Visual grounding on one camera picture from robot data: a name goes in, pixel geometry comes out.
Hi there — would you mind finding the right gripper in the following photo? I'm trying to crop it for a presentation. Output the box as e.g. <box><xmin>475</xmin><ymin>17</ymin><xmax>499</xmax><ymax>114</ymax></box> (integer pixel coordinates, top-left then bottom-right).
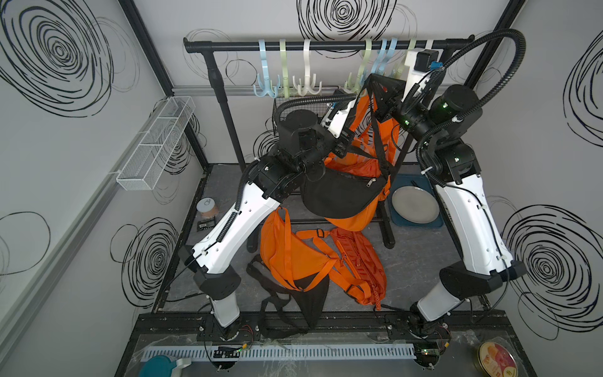
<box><xmin>371</xmin><ymin>74</ymin><xmax>438</xmax><ymax>155</ymax></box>

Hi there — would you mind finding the orange sling bag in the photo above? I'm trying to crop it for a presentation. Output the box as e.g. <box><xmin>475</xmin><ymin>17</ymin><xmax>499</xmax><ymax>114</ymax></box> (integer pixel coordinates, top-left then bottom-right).
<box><xmin>378</xmin><ymin>119</ymin><xmax>400</xmax><ymax>165</ymax></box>

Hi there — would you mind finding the orange drawstring bag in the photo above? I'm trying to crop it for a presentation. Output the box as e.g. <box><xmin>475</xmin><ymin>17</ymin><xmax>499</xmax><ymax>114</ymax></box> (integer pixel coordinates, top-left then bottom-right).
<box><xmin>326</xmin><ymin>178</ymin><xmax>391</xmax><ymax>232</ymax></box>

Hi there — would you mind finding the orange crossbody bag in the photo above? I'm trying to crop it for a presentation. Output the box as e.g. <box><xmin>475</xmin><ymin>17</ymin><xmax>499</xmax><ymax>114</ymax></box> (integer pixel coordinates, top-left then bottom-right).
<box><xmin>260</xmin><ymin>207</ymin><xmax>340</xmax><ymax>292</ymax></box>

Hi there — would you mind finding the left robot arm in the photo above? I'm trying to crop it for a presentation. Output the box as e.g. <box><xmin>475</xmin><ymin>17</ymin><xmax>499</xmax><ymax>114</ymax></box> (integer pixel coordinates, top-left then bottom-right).
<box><xmin>182</xmin><ymin>93</ymin><xmax>359</xmax><ymax>331</ymax></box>

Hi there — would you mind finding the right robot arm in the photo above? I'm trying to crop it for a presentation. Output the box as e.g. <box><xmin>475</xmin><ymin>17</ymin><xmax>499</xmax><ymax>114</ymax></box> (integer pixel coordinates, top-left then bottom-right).
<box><xmin>364</xmin><ymin>28</ymin><xmax>526</xmax><ymax>338</ymax></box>

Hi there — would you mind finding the light green hook right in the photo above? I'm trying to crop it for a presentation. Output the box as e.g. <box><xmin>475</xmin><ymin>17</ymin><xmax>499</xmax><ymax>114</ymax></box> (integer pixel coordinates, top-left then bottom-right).
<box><xmin>392</xmin><ymin>39</ymin><xmax>417</xmax><ymax>79</ymax></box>

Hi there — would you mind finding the light green hook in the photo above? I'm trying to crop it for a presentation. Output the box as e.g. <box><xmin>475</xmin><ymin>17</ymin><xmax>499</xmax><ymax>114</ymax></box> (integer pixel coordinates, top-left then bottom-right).
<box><xmin>392</xmin><ymin>39</ymin><xmax>417</xmax><ymax>79</ymax></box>
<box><xmin>343</xmin><ymin>39</ymin><xmax>372</xmax><ymax>94</ymax></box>
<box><xmin>279</xmin><ymin>39</ymin><xmax>291</xmax><ymax>99</ymax></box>

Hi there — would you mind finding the light blue hook middle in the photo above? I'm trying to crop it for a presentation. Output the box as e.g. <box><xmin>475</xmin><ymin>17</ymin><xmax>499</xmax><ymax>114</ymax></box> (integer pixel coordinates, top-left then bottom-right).
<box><xmin>371</xmin><ymin>39</ymin><xmax>387</xmax><ymax>74</ymax></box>

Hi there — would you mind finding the light blue hook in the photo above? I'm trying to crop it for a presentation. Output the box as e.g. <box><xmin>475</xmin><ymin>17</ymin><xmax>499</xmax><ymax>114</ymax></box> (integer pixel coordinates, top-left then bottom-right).
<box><xmin>378</xmin><ymin>38</ymin><xmax>398</xmax><ymax>75</ymax></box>
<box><xmin>253</xmin><ymin>39</ymin><xmax>281</xmax><ymax>99</ymax></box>
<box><xmin>371</xmin><ymin>39</ymin><xmax>387</xmax><ymax>74</ymax></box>

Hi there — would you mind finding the light blue hook right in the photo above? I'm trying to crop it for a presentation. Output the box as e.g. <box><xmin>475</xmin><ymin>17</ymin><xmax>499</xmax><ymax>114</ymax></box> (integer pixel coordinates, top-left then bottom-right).
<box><xmin>378</xmin><ymin>38</ymin><xmax>398</xmax><ymax>75</ymax></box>

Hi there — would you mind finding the light green hook middle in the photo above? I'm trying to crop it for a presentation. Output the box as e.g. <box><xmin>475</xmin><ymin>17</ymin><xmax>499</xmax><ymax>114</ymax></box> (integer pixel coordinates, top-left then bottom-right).
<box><xmin>343</xmin><ymin>39</ymin><xmax>372</xmax><ymax>94</ymax></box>

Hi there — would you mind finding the white hook middle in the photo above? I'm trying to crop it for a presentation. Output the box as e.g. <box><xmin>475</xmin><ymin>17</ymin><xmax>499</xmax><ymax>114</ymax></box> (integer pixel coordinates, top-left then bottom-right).
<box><xmin>293</xmin><ymin>39</ymin><xmax>322</xmax><ymax>97</ymax></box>

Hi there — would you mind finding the light blue hook leftmost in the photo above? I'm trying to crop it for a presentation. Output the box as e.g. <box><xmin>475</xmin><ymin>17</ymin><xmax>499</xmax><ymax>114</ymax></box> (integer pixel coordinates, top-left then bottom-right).
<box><xmin>253</xmin><ymin>39</ymin><xmax>281</xmax><ymax>99</ymax></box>

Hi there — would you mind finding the light green hook left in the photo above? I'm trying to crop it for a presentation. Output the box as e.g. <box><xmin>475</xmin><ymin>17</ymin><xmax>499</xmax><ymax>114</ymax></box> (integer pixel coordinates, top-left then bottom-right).
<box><xmin>279</xmin><ymin>39</ymin><xmax>291</xmax><ymax>99</ymax></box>

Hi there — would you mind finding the teal tray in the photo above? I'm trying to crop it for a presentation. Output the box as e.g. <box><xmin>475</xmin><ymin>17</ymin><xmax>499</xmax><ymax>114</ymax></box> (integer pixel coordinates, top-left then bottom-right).
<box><xmin>387</xmin><ymin>174</ymin><xmax>444</xmax><ymax>228</ymax></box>

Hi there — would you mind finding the grey round plate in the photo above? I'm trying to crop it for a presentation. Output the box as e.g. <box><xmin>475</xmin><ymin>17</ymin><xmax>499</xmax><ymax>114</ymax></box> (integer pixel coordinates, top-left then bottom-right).
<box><xmin>391</xmin><ymin>186</ymin><xmax>440</xmax><ymax>225</ymax></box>

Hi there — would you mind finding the small black card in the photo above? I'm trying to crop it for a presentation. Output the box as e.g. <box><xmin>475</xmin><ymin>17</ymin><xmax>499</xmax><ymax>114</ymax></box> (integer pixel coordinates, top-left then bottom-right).
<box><xmin>196</xmin><ymin>217</ymin><xmax>216</xmax><ymax>232</ymax></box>

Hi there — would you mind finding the black garment rack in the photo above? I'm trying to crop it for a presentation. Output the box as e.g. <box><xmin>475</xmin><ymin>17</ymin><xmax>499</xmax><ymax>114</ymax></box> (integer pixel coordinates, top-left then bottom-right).
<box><xmin>173</xmin><ymin>35</ymin><xmax>475</xmax><ymax>253</ymax></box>

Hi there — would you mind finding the round printed tin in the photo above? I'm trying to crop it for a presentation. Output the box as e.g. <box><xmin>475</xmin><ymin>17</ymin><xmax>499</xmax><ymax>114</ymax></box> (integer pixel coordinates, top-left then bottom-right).
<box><xmin>477</xmin><ymin>342</ymin><xmax>519</xmax><ymax>377</ymax></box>

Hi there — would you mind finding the teal round object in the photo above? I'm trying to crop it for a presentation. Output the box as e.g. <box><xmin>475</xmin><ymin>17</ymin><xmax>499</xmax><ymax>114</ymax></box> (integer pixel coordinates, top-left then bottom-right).
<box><xmin>138</xmin><ymin>355</ymin><xmax>193</xmax><ymax>377</ymax></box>

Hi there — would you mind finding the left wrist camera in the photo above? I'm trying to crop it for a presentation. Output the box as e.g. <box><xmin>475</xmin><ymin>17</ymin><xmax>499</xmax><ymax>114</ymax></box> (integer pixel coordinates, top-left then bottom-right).
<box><xmin>327</xmin><ymin>99</ymin><xmax>357</xmax><ymax>138</ymax></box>

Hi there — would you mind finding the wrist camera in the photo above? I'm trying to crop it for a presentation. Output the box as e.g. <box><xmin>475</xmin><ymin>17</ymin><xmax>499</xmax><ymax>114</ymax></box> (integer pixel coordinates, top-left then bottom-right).
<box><xmin>327</xmin><ymin>99</ymin><xmax>357</xmax><ymax>138</ymax></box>
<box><xmin>404</xmin><ymin>49</ymin><xmax>441</xmax><ymax>99</ymax></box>

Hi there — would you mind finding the black wire basket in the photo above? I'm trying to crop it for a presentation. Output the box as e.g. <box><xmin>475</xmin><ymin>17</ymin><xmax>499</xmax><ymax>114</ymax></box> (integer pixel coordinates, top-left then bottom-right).
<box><xmin>273</xmin><ymin>94</ymin><xmax>356</xmax><ymax>143</ymax></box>

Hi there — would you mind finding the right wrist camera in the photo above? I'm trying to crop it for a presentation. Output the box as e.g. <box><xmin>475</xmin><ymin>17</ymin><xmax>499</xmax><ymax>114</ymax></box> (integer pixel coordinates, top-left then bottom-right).
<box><xmin>404</xmin><ymin>49</ymin><xmax>441</xmax><ymax>99</ymax></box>

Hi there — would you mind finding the white mesh wall shelf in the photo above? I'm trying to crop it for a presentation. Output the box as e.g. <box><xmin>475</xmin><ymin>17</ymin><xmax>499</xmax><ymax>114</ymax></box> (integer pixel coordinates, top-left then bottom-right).
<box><xmin>116</xmin><ymin>96</ymin><xmax>196</xmax><ymax>191</ymax></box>

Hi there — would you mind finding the white slotted cable duct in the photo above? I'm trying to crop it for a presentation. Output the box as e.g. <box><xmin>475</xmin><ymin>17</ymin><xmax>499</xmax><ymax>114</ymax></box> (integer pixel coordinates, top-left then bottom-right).
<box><xmin>141</xmin><ymin>343</ymin><xmax>416</xmax><ymax>362</ymax></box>

